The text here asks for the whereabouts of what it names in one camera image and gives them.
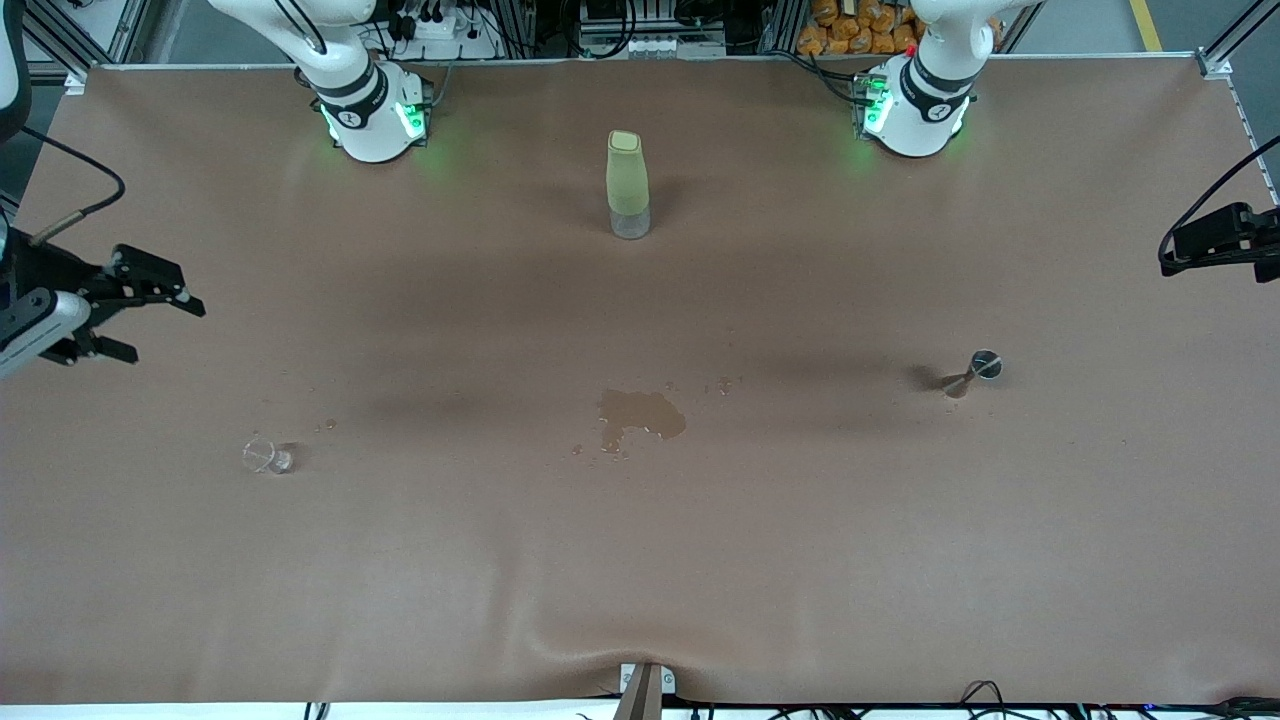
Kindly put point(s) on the orange snack pile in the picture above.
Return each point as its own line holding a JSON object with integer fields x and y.
{"x": 860, "y": 35}

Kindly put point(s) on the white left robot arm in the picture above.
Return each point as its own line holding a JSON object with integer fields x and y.
{"x": 915, "y": 120}

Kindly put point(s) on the white power strip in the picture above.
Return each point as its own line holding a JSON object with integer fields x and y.
{"x": 440, "y": 30}

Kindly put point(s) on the white mounting plate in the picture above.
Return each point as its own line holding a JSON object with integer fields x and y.
{"x": 668, "y": 680}

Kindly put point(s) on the brown wooden post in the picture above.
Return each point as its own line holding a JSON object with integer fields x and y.
{"x": 640, "y": 700}

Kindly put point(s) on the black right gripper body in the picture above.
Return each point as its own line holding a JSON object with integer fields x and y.
{"x": 42, "y": 272}

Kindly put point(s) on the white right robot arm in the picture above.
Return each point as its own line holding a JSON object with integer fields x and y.
{"x": 370, "y": 120}

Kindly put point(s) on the pale green bottle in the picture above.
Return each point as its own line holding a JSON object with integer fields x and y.
{"x": 627, "y": 180}

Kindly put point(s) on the brown table cover sheet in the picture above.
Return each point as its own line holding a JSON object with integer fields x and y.
{"x": 640, "y": 560}

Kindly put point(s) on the steel hourglass measuring jigger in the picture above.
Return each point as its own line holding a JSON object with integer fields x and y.
{"x": 985, "y": 366}

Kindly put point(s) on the aluminium table frame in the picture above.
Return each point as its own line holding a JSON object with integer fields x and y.
{"x": 1213, "y": 65}

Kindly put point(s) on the clear glass beaker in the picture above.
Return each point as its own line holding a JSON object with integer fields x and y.
{"x": 265, "y": 456}

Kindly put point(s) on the brown liquid spill puddle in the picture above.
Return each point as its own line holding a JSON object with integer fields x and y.
{"x": 645, "y": 412}

